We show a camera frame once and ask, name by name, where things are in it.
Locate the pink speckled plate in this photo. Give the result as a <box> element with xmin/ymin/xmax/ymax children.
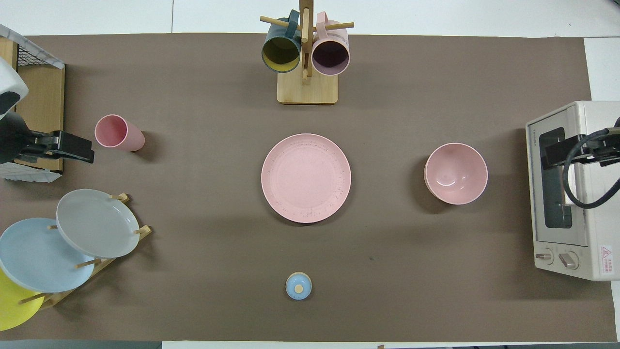
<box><xmin>261</xmin><ymin>133</ymin><xmax>352</xmax><ymax>224</ymax></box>

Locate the brown table mat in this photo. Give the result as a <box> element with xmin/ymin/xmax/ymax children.
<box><xmin>0</xmin><ymin>33</ymin><xmax>617</xmax><ymax>343</ymax></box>

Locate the pink tumbler cup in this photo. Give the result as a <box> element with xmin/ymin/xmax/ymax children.
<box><xmin>94</xmin><ymin>114</ymin><xmax>146</xmax><ymax>152</ymax></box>

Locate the beige toaster oven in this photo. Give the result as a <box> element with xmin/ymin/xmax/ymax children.
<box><xmin>526</xmin><ymin>100</ymin><xmax>620</xmax><ymax>281</ymax></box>

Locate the dark green mug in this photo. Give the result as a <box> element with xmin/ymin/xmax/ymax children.
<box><xmin>261</xmin><ymin>10</ymin><xmax>302</xmax><ymax>74</ymax></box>

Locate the yellow plate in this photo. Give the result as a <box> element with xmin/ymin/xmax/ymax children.
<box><xmin>0</xmin><ymin>268</ymin><xmax>46</xmax><ymax>332</ymax></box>

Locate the blue lid with wooden knob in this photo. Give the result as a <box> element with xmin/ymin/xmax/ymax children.
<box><xmin>285</xmin><ymin>272</ymin><xmax>312</xmax><ymax>301</ymax></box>

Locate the light blue plate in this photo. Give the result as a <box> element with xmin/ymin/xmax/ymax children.
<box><xmin>0</xmin><ymin>218</ymin><xmax>96</xmax><ymax>293</ymax></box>

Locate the pink bowl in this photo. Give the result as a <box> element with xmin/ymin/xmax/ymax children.
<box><xmin>424</xmin><ymin>143</ymin><xmax>489</xmax><ymax>206</ymax></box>

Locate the wooden mug tree stand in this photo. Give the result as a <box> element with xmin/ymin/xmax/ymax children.
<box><xmin>260</xmin><ymin>0</ymin><xmax>355</xmax><ymax>106</ymax></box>

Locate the pink mug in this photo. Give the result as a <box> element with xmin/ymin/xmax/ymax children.
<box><xmin>311</xmin><ymin>12</ymin><xmax>351</xmax><ymax>77</ymax></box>

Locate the wooden shelf with wire mesh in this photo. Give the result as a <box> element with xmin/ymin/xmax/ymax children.
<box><xmin>0</xmin><ymin>23</ymin><xmax>66</xmax><ymax>183</ymax></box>

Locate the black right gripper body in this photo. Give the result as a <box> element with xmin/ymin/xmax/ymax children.
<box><xmin>541</xmin><ymin>127</ymin><xmax>620</xmax><ymax>171</ymax></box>

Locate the grey plate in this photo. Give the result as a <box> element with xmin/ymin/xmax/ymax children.
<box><xmin>56</xmin><ymin>189</ymin><xmax>140</xmax><ymax>259</ymax></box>

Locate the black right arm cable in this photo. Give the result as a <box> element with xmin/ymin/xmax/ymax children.
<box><xmin>561</xmin><ymin>127</ymin><xmax>620</xmax><ymax>210</ymax></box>

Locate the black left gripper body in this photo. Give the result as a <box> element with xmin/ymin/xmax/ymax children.
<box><xmin>19</xmin><ymin>130</ymin><xmax>95</xmax><ymax>164</ymax></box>

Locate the wooden plate rack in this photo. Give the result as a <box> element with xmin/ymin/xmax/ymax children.
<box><xmin>19</xmin><ymin>192</ymin><xmax>153</xmax><ymax>311</ymax></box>

